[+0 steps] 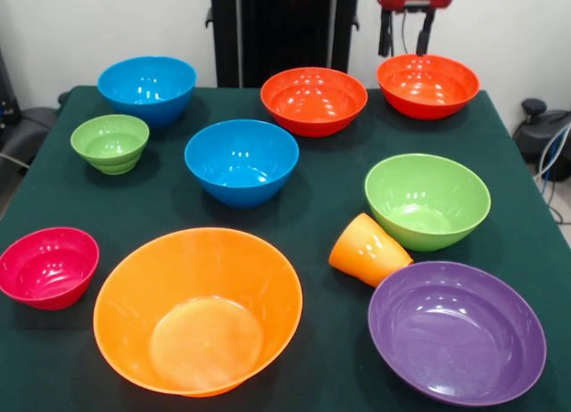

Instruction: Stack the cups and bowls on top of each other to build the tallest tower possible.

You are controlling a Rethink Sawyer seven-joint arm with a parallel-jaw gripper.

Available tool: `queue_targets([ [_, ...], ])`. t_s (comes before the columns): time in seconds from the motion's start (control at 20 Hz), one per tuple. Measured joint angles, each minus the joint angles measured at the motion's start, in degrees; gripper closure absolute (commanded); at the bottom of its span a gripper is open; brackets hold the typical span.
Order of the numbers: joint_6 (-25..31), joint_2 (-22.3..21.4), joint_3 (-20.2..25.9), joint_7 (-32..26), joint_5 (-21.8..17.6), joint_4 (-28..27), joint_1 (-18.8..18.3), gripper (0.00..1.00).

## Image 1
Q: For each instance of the red-orange plastic bowl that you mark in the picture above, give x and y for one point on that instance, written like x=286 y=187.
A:
x=428 y=104
x=312 y=117

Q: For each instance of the dark green tablecloth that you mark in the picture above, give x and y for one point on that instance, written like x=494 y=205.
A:
x=334 y=171

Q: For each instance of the black wheeled base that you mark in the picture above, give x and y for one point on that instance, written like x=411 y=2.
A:
x=535 y=135
x=27 y=131

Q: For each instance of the large green plastic bowl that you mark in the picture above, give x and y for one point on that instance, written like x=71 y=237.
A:
x=424 y=198

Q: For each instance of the orange plastic cup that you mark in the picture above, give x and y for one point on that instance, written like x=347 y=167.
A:
x=366 y=256

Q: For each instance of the blue plastic bowl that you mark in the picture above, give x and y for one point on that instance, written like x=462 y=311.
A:
x=147 y=104
x=241 y=189

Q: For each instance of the purple plastic bowl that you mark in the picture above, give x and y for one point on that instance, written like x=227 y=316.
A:
x=455 y=332

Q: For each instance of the small green plastic bowl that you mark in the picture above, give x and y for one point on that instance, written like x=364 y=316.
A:
x=109 y=162

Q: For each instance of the large orange plastic bowl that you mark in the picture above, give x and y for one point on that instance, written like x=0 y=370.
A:
x=196 y=296

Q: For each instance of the pink plastic bowl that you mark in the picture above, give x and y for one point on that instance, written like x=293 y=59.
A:
x=49 y=269

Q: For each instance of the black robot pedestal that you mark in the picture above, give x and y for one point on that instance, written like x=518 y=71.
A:
x=276 y=28

